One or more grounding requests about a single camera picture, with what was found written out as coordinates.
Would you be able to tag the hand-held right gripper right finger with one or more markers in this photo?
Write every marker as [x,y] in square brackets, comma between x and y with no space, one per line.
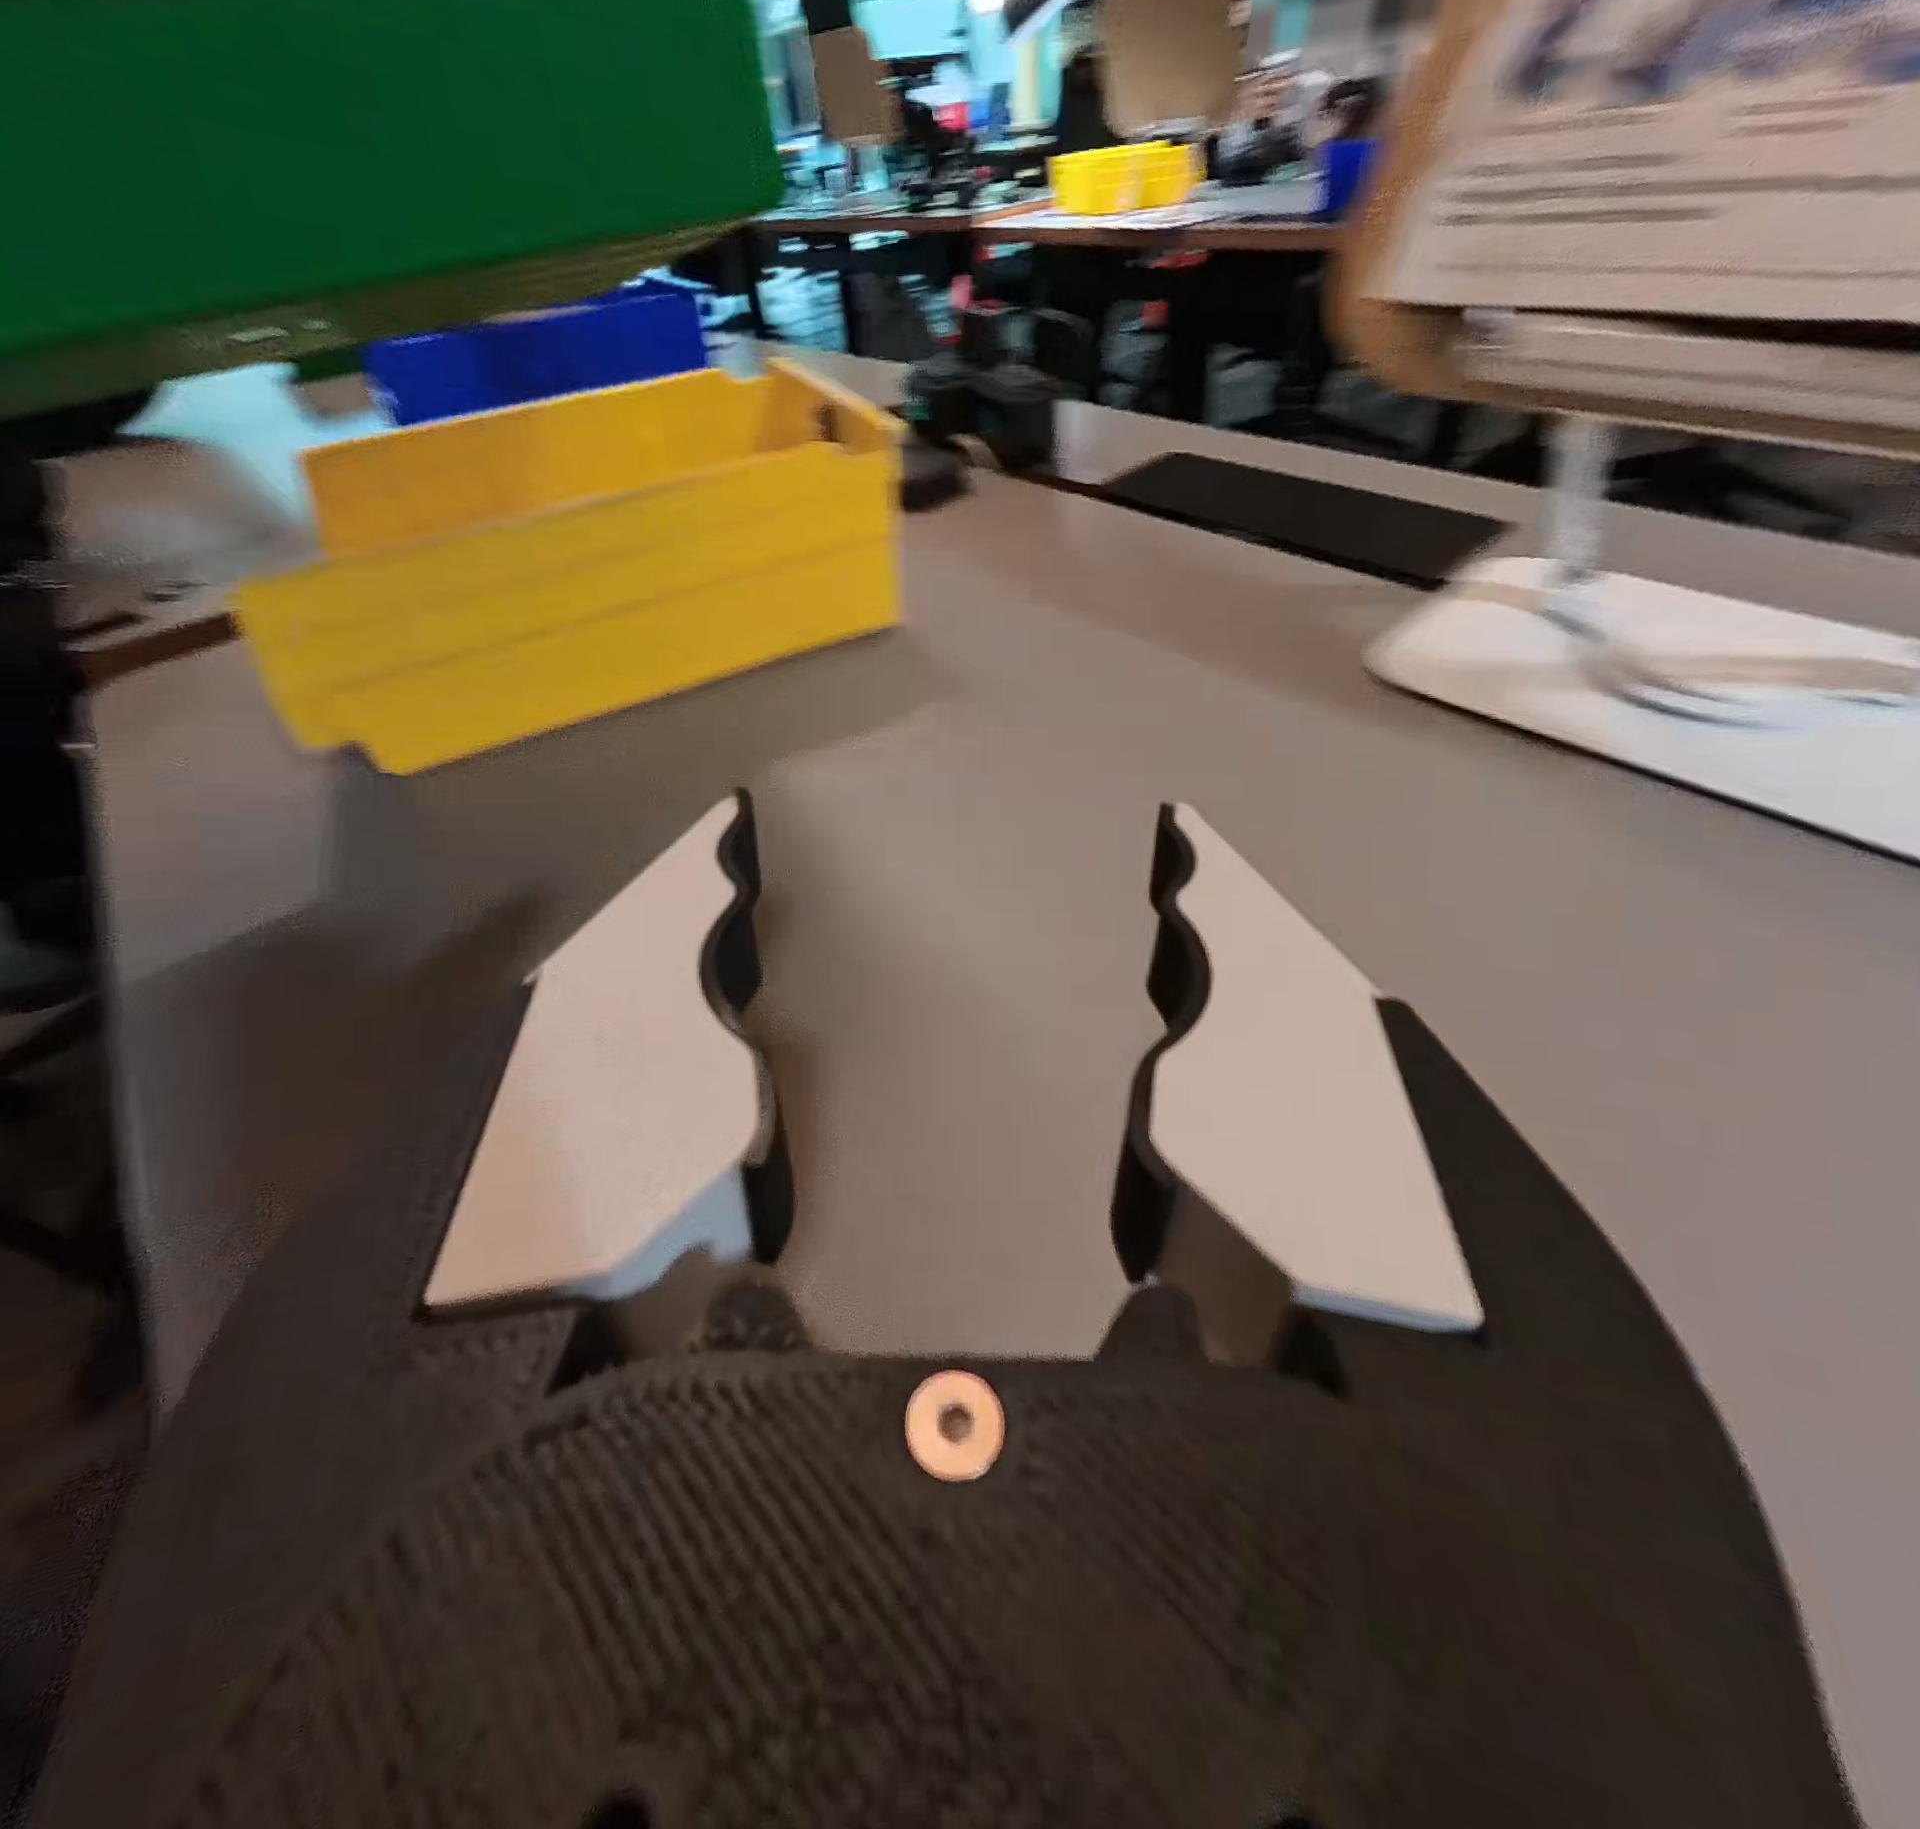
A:
[1306,1111]

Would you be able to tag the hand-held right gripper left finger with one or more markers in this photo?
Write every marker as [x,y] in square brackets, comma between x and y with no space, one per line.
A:
[601,1111]

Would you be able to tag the yellow plastic bin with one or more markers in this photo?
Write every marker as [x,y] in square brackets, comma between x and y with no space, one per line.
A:
[601,585]
[1126,178]

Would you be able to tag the green plastic bin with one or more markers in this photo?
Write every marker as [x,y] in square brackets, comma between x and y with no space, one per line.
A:
[375,134]

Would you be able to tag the grey desk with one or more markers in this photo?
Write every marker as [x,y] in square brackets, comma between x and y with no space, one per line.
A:
[1051,691]

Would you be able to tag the black desk mat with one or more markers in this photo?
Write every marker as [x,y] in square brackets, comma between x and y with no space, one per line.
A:
[1306,517]

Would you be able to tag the white document stand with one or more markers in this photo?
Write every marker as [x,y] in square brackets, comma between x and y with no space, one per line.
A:
[1726,751]

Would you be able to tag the person's dark green jacket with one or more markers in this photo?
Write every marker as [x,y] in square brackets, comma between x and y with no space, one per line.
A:
[37,691]

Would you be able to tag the black battery charger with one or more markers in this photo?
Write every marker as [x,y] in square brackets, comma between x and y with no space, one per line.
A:
[945,404]
[1023,413]

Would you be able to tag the blue plastic bin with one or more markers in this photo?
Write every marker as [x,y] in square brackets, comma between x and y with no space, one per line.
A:
[525,353]

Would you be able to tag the wooden workbench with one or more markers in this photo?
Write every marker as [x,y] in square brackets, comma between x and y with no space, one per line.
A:
[1051,232]

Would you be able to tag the cardboard instruction board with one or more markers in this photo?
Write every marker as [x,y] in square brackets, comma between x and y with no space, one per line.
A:
[1650,209]

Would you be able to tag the black and brown panel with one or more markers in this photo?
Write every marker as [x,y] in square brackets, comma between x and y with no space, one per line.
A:
[851,83]

